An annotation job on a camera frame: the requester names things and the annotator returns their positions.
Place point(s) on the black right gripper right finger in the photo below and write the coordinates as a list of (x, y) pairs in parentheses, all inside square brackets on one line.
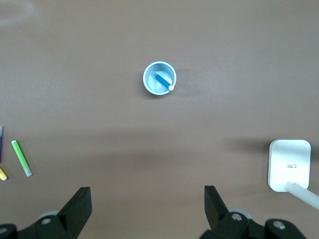
[(219, 214)]

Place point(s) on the blue mesh cup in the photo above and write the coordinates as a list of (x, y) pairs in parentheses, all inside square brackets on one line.
[(152, 85)]

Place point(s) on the blue marker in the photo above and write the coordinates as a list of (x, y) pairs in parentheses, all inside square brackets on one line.
[(163, 81)]

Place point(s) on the yellow marker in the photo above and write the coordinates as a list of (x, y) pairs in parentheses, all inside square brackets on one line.
[(2, 175)]

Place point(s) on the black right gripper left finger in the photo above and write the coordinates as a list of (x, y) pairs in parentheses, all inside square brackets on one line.
[(72, 214)]

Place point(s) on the purple marker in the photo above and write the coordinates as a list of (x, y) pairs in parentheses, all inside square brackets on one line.
[(1, 147)]

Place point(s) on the green marker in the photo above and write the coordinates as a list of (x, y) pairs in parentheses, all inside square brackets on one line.
[(21, 156)]

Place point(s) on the brown table cover mat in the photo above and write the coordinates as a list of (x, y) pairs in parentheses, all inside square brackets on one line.
[(159, 124)]

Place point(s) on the white lamp stand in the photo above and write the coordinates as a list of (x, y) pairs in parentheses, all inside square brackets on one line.
[(289, 159)]

